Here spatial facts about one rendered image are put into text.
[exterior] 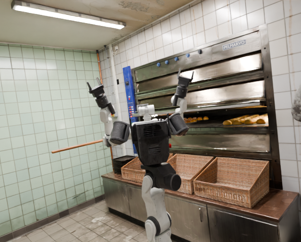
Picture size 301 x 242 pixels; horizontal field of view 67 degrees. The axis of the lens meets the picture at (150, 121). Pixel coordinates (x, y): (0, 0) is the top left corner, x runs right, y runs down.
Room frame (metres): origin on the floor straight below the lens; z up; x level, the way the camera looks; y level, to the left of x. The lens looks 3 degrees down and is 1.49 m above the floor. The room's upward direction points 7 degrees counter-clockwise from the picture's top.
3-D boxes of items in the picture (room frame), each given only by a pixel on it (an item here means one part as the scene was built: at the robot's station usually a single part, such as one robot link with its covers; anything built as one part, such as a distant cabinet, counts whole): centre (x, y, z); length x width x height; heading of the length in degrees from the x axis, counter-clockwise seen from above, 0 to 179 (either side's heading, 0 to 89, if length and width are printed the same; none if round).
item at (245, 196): (2.13, -0.70, 0.72); 0.56 x 0.49 x 0.28; 43
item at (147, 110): (1.68, 0.01, 1.46); 0.10 x 0.07 x 0.09; 97
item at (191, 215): (2.64, -0.19, 0.29); 2.42 x 0.56 x 0.58; 43
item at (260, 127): (2.77, -0.49, 1.16); 1.80 x 0.06 x 0.04; 43
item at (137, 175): (2.99, 0.12, 0.72); 0.56 x 0.49 x 0.28; 44
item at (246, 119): (2.64, -1.19, 1.21); 0.61 x 0.48 x 0.06; 133
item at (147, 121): (1.62, 0.01, 1.26); 0.34 x 0.30 x 0.36; 97
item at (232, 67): (2.76, -0.48, 1.80); 1.79 x 0.11 x 0.19; 43
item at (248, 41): (2.78, -0.49, 1.99); 1.80 x 0.08 x 0.21; 43
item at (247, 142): (2.76, -0.48, 1.02); 1.79 x 0.11 x 0.19; 43
